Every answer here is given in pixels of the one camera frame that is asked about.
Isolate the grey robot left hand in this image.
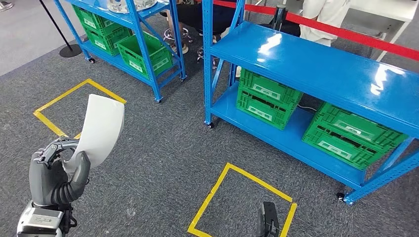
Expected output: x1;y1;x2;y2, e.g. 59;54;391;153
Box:
29;137;91;206

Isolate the white curved plastic part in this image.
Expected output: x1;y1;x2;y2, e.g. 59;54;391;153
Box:
62;94;126;174

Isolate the blue metal shelf rack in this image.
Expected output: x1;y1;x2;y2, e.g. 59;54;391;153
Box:
202;0;419;206
53;0;188;104

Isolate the yellow floor tape square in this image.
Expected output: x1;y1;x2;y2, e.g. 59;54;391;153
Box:
33;78;127;140

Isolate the silver wheel hubcap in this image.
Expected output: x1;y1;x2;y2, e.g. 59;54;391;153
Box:
107;0;159;14

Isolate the chrome stool base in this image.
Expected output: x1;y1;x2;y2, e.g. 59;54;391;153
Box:
196;45;219;70
163;28;194;45

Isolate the person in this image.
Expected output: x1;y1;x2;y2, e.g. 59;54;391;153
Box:
298;0;351;47
160;0;237;56

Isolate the red barrier belt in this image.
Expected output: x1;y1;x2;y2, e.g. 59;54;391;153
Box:
212;0;419;62

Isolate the white desk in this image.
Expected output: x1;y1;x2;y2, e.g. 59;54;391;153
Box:
347;0;419;63

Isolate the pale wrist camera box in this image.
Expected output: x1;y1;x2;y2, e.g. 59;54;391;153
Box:
16;205;65;237

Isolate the black stanchion post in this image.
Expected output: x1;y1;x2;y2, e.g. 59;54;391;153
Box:
39;0;83;59

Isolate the black belt post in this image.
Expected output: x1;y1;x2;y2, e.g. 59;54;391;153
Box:
271;4;288;33

